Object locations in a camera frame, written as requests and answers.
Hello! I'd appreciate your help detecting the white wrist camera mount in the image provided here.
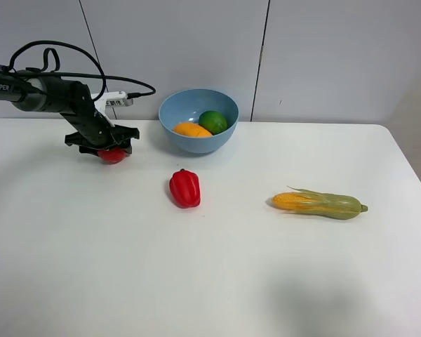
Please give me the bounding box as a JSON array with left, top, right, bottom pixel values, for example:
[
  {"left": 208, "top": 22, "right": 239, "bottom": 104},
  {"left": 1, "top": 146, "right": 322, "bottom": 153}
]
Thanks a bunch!
[{"left": 94, "top": 91, "right": 133, "bottom": 122}]

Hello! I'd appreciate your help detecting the orange mango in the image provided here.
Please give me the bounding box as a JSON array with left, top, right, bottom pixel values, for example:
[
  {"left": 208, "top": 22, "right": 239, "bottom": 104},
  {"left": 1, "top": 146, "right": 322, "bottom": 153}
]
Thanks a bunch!
[{"left": 173, "top": 122, "right": 213, "bottom": 138}]

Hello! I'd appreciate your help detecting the blue plastic bowl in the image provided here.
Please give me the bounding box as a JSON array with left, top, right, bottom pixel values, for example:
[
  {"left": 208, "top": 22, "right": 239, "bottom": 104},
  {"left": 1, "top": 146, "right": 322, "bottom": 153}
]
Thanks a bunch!
[{"left": 158, "top": 88, "right": 239, "bottom": 154}]

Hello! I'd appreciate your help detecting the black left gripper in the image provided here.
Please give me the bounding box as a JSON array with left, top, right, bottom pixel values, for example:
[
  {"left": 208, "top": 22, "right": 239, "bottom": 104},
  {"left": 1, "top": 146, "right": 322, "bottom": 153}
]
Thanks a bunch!
[{"left": 59, "top": 81, "right": 140, "bottom": 154}]

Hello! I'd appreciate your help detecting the red bell pepper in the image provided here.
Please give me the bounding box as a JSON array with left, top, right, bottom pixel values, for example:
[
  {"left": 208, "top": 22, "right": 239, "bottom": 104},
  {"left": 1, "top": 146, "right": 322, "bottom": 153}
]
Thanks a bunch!
[{"left": 168, "top": 168, "right": 201, "bottom": 209}]

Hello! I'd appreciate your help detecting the corn cob with husk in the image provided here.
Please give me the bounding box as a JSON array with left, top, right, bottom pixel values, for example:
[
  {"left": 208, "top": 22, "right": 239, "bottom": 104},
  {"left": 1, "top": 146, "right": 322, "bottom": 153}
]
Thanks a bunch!
[{"left": 271, "top": 188, "right": 368, "bottom": 220}]

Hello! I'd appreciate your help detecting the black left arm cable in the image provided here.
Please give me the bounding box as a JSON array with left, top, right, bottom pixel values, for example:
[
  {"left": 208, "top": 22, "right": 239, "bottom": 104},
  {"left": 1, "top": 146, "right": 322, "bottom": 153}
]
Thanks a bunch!
[{"left": 0, "top": 40, "right": 157, "bottom": 98}]

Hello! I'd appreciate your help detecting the green lime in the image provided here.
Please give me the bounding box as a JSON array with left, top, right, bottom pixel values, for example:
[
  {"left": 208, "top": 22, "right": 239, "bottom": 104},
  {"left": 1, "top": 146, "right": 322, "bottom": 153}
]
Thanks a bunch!
[{"left": 199, "top": 110, "right": 227, "bottom": 135}]

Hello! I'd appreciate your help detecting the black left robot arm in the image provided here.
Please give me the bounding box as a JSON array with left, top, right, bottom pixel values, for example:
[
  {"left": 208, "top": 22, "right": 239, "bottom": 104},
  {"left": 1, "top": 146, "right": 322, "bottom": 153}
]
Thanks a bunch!
[{"left": 0, "top": 73, "right": 140, "bottom": 156}]

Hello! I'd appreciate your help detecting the red pomegranate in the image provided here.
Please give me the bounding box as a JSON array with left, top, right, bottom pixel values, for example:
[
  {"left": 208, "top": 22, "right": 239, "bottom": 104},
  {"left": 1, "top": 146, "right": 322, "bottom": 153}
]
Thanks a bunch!
[{"left": 97, "top": 147, "right": 127, "bottom": 164}]

